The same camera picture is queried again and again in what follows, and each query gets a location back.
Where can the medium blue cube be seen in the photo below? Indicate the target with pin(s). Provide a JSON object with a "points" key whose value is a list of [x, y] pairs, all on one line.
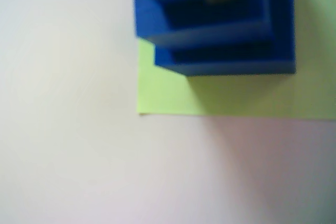
{"points": [[210, 36]]}

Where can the large blue cube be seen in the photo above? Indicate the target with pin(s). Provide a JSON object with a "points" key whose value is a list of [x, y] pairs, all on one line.
{"points": [[236, 66]]}

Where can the green paper square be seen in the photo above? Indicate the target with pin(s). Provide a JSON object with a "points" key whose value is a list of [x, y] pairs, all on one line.
{"points": [[236, 98]]}

